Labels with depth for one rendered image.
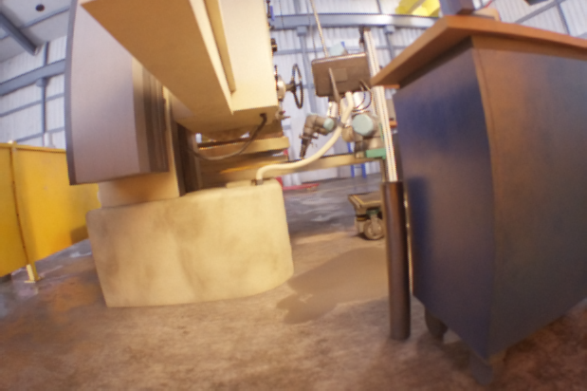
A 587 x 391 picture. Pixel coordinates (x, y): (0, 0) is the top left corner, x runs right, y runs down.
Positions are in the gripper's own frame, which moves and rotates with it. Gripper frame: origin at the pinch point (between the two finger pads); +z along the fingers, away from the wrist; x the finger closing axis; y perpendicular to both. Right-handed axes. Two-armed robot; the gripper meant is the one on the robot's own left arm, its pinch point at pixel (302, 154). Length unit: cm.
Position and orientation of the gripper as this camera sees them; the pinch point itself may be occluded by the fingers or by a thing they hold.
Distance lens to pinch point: 241.6
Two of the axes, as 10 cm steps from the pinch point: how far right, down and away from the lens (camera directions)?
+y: -9.5, -2.7, 1.6
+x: -2.1, 1.7, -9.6
